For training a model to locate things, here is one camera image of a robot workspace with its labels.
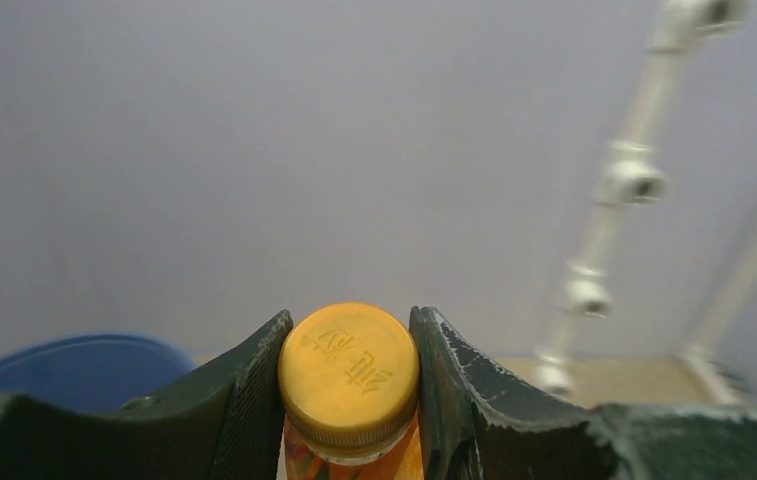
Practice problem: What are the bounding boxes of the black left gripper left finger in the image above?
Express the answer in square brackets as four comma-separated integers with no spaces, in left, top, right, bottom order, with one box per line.
[0,310,293,479]

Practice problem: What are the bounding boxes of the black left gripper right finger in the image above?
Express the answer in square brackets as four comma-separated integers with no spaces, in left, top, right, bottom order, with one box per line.
[409,307,757,479]

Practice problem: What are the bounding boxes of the orange juice bottle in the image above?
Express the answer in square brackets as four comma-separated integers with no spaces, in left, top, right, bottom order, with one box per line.
[277,302,424,479]

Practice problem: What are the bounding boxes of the blue plastic bin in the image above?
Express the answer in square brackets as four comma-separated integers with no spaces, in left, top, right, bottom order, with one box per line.
[0,332,197,413]

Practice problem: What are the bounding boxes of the white pvc pipe frame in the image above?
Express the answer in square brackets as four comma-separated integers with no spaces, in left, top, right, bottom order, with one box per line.
[532,1,757,404]

